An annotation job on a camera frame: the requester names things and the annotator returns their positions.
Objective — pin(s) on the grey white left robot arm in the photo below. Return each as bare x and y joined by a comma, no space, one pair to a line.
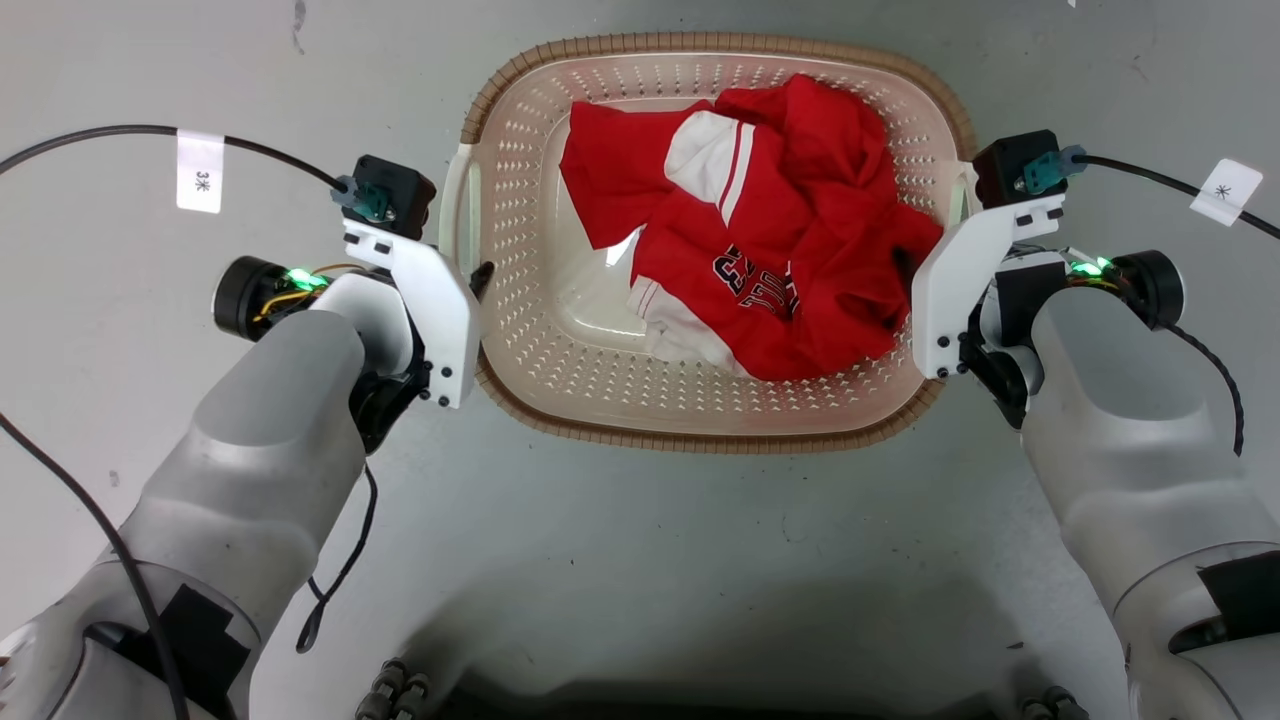
260,450

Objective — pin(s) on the red white baseball jersey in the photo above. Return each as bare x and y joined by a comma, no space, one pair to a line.
820,240

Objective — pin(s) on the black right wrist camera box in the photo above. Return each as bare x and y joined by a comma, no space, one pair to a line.
1020,165

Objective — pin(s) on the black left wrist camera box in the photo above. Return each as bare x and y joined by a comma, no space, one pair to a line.
395,195

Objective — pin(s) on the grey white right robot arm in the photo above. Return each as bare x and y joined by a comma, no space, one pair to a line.
1130,420

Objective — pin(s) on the dark robot base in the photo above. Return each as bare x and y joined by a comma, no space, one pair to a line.
700,700

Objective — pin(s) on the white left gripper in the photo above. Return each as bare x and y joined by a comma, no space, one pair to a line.
440,310

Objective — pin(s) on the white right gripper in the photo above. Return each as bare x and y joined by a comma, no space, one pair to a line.
950,290

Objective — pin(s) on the beige laundry basket brown rim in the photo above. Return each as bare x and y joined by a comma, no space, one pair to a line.
520,300

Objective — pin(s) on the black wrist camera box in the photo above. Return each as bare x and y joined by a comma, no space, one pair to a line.
395,195
1020,165

